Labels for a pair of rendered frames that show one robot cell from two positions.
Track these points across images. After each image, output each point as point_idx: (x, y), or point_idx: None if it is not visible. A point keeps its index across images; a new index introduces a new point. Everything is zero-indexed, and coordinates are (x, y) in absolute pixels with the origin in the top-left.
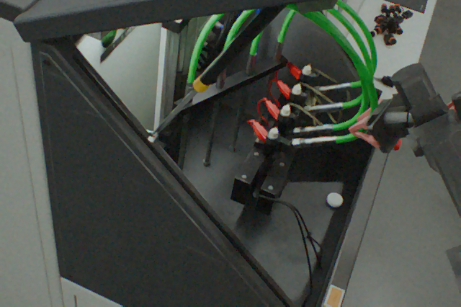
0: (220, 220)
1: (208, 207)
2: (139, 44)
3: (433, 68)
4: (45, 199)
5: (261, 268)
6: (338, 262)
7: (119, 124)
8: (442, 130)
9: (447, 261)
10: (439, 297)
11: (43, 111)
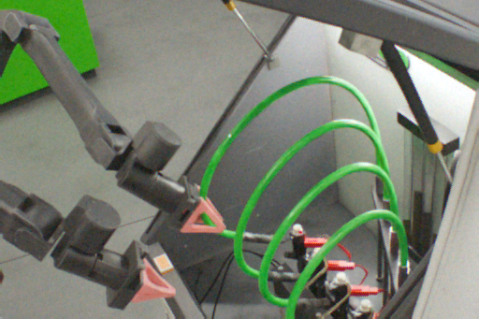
0: (223, 124)
1: (230, 111)
2: (384, 89)
3: None
4: None
5: (193, 168)
6: (183, 288)
7: (276, 33)
8: (106, 119)
9: (55, 31)
10: None
11: None
